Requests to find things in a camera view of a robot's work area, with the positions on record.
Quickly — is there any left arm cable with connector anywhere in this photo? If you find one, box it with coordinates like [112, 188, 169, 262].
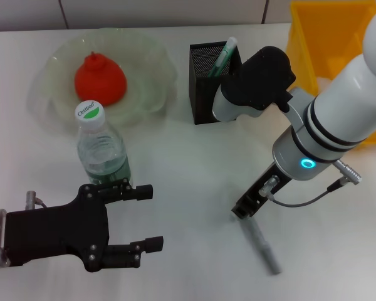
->
[24, 189, 48, 210]

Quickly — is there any green pen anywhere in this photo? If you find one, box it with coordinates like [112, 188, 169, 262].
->
[206, 36, 238, 78]

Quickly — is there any orange toy fruit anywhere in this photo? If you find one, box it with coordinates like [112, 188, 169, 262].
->
[74, 51, 128, 107]

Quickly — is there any right arm cable with connector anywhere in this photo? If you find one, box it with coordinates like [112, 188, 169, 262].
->
[259, 159, 363, 208]

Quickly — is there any yellow plastic bin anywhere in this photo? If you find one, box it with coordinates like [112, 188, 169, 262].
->
[283, 0, 376, 150]

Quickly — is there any grey marker pen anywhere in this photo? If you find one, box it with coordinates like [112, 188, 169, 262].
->
[241, 218, 283, 276]

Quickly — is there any black mesh pen holder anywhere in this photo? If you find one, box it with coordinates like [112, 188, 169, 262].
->
[189, 40, 246, 125]

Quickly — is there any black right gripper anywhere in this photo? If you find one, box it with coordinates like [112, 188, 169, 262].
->
[231, 161, 294, 221]

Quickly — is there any arm cable with connector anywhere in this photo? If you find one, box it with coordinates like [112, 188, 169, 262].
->
[24, 189, 48, 210]
[259, 159, 363, 208]

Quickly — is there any pale green glass fruit plate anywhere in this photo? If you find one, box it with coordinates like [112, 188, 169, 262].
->
[28, 27, 179, 129]

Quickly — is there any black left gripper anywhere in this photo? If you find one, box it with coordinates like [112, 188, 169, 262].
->
[4, 177, 165, 273]

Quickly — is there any clear plastic water bottle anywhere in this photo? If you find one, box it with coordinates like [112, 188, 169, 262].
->
[76, 100, 132, 186]

